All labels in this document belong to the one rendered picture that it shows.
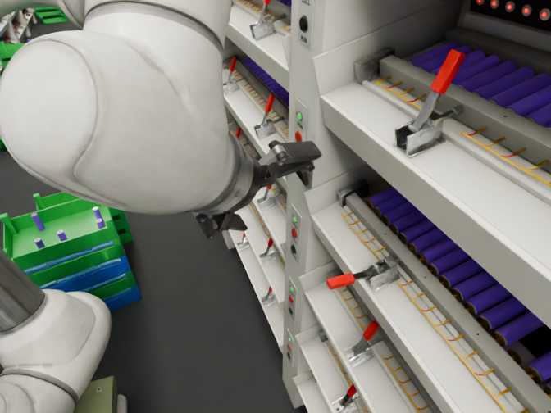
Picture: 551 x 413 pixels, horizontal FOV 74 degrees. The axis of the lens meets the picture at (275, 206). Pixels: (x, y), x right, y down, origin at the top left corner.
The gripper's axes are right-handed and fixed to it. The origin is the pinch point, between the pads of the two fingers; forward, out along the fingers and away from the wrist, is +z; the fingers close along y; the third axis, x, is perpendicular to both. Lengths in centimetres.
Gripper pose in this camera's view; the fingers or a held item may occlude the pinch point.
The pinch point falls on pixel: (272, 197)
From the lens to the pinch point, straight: 58.1
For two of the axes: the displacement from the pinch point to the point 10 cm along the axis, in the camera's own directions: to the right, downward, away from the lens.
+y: 7.9, -5.8, -1.8
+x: -5.4, -8.1, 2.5
